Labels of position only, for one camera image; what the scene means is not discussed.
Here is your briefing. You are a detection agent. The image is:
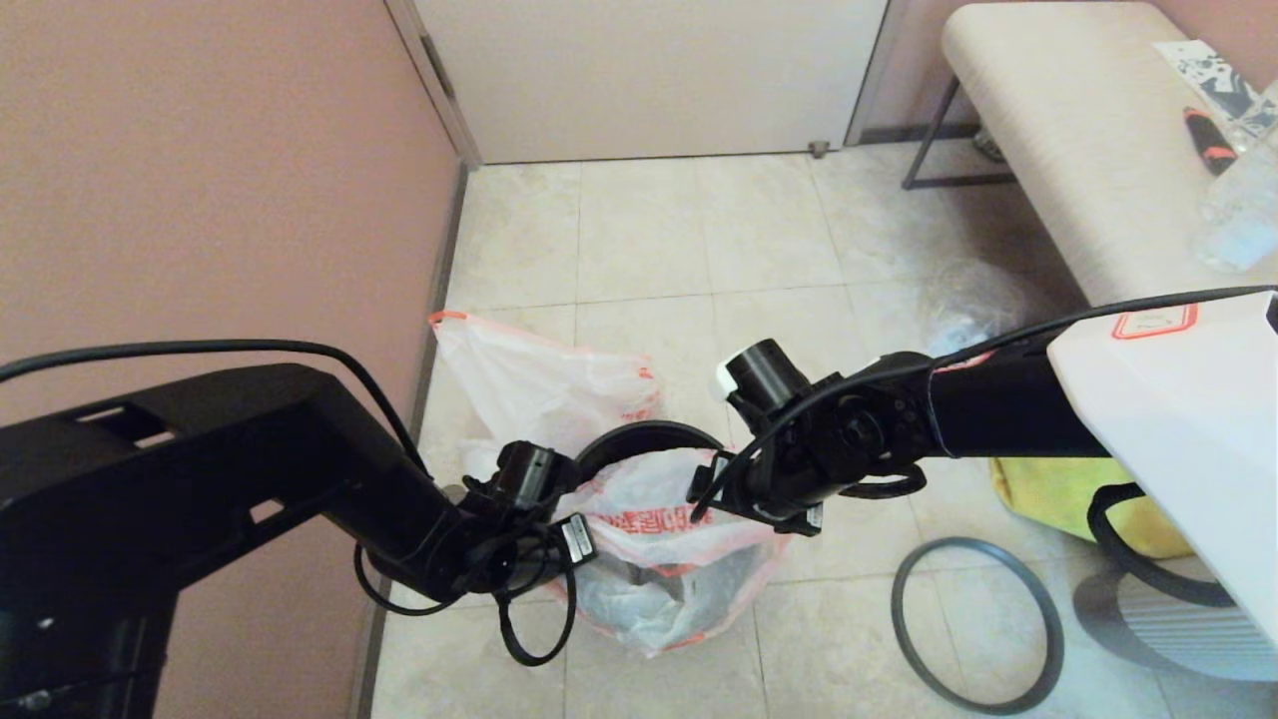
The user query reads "white ribbed cylinder object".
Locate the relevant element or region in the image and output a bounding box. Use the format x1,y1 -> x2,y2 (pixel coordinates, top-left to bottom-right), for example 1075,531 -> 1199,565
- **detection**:
1073,554 -> 1278,685

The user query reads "clear bag with dark items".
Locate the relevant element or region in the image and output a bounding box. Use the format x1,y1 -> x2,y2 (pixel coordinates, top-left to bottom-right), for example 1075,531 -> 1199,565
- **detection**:
924,262 -> 1049,351

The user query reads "white plastic bag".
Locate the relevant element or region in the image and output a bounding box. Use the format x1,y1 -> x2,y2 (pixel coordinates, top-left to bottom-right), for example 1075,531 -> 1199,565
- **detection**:
429,310 -> 668,485

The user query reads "long dark grey baseboard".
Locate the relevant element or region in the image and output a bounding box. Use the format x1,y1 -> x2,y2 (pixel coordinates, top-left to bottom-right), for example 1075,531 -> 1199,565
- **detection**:
349,163 -> 470,719

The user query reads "black round trash bin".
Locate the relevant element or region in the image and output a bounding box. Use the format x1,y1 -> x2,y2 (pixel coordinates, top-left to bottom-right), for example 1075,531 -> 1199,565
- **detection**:
577,419 -> 727,475

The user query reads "black and orange tool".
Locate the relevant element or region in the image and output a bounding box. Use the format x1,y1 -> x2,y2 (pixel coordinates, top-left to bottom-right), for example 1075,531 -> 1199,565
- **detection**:
1180,106 -> 1237,178

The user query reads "dark grey bin ring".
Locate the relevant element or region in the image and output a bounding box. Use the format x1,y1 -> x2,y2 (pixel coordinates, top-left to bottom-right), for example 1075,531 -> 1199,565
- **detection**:
892,537 -> 1065,716

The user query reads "yellow fabric tote bag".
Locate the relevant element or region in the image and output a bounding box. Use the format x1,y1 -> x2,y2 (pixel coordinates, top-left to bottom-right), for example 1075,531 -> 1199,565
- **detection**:
988,454 -> 1194,560

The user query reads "white door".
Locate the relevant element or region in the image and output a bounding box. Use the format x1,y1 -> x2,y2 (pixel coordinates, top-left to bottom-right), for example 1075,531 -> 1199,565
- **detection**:
414,0 -> 890,166

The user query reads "beige wood grain table top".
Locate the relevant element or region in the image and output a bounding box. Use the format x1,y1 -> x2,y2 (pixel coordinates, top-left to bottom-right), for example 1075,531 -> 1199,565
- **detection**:
941,3 -> 1278,306

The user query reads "black and white printed leaflet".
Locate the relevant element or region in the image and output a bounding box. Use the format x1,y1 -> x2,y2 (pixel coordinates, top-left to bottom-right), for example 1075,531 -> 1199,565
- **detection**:
1150,40 -> 1261,123

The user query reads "short dark grey baseboard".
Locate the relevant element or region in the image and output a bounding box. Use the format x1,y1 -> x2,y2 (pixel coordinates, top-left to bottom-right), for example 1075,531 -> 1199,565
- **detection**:
857,122 -> 979,149

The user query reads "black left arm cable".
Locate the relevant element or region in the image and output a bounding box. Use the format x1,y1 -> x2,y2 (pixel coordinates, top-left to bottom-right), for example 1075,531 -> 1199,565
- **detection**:
0,340 -> 580,668

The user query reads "clear plastic bottle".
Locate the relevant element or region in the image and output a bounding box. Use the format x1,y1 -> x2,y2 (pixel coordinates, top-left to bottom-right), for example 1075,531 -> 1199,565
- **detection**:
1193,80 -> 1278,274

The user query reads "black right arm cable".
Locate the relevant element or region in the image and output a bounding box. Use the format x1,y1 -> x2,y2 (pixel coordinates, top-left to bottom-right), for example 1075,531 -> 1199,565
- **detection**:
689,285 -> 1278,608

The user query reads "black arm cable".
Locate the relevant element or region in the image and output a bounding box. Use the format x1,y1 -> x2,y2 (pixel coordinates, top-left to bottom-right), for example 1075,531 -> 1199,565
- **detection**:
0,340 -> 580,668
689,285 -> 1278,608

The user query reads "orange print plastic bag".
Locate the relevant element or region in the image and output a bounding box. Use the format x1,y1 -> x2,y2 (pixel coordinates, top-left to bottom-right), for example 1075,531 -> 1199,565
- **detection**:
552,446 -> 797,660

